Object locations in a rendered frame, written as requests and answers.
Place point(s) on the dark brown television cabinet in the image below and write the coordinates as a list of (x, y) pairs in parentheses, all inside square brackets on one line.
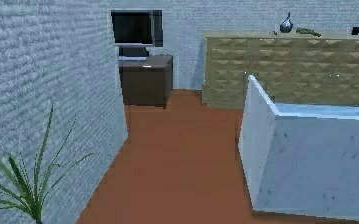
[(145, 81)]

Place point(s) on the black flat television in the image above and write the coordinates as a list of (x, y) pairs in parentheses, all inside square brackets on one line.
[(132, 28)]

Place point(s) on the tan patterned sideboard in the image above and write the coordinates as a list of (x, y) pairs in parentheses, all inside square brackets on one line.
[(287, 66)]

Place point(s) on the pale blue marble counter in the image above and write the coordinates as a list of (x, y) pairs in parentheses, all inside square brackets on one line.
[(307, 160)]

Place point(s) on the green leafy object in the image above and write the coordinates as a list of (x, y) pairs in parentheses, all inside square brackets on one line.
[(307, 31)]

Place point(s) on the green spiky house plant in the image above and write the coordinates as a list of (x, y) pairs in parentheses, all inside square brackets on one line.
[(30, 186)]

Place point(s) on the small black box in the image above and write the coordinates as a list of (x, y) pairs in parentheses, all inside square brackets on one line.
[(355, 30)]

